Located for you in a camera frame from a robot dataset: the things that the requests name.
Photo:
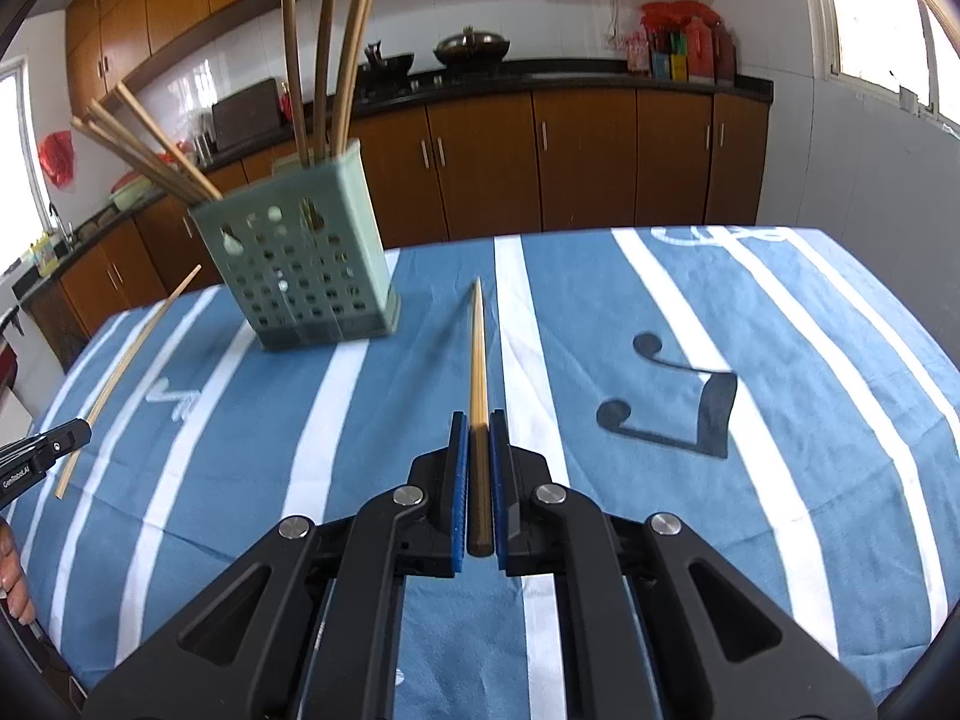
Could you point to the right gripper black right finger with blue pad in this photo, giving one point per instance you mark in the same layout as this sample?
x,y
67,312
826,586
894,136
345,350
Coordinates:
x,y
596,562

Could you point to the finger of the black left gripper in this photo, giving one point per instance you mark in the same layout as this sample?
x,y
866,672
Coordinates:
x,y
27,461

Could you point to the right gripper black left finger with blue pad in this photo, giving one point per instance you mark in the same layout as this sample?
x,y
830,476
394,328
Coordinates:
x,y
419,529

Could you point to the brown lower kitchen cabinets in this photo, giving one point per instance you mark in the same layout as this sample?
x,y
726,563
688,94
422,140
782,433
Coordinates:
x,y
542,160

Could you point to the person's hand lower left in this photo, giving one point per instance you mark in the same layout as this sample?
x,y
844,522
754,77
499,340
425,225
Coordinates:
x,y
13,578

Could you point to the blue white striped tablecloth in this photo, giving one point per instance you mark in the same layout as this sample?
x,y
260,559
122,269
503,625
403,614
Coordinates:
x,y
760,384

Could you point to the green perforated utensil holder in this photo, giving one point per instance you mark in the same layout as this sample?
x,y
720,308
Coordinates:
x,y
302,254

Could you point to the red plastic bag hanging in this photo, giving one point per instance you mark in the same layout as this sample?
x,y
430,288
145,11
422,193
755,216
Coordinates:
x,y
56,156

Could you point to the dark cutting board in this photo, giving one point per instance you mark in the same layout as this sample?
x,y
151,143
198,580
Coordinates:
x,y
246,115

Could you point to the black wok on stove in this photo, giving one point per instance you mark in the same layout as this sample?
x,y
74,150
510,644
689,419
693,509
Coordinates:
x,y
379,70

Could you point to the lidded dark pot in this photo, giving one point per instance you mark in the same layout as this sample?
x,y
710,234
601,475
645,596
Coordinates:
x,y
472,51

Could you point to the red condiment bottles group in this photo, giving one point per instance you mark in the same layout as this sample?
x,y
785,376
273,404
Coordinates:
x,y
682,41

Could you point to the window with white frame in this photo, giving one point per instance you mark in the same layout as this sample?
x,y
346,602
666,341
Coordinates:
x,y
902,51

